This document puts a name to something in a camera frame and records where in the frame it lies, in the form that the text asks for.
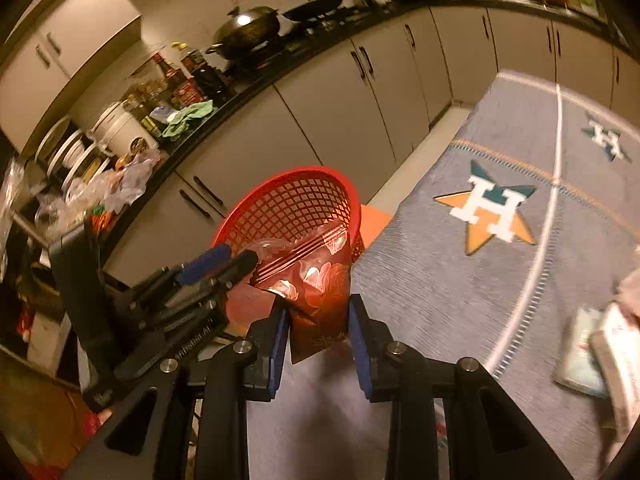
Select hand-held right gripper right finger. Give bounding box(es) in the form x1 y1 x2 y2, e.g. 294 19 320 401
348 294 573 480

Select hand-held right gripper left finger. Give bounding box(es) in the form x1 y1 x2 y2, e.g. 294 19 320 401
65 305 291 480

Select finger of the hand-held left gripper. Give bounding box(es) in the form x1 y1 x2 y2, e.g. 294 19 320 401
137 251 260 333
127 244 233 311

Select red floral foil packet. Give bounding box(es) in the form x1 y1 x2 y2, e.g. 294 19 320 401
250 227 353 365

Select red mesh plastic basket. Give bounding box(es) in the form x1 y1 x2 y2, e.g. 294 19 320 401
211 166 367 311

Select light blue tissue pack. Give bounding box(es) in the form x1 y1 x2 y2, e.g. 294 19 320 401
554 306 608 400

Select white paper box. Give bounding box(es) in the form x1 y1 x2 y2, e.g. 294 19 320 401
589 302 640 441

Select grey star printed blanket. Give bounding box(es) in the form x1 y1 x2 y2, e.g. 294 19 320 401
247 70 640 480

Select pile of clear plastic bags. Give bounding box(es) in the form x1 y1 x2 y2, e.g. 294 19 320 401
65 149 163 221

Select green cloth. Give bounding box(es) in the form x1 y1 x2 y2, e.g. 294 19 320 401
161 101 215 142

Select white rice cooker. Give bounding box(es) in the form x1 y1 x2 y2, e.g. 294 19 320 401
92 101 158 158

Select white dish rack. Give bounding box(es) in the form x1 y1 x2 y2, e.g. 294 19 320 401
35 115 108 188

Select beige base cabinets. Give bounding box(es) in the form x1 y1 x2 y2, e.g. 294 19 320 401
100 5 640 286

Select row of condiment bottles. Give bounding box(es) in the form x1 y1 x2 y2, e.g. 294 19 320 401
125 42 226 126

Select black wok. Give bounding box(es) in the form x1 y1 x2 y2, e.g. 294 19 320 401
205 5 283 61

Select black frying pan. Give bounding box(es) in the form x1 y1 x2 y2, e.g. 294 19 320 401
282 0 346 23

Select beige wall cabinet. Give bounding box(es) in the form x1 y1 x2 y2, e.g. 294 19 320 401
0 0 143 156

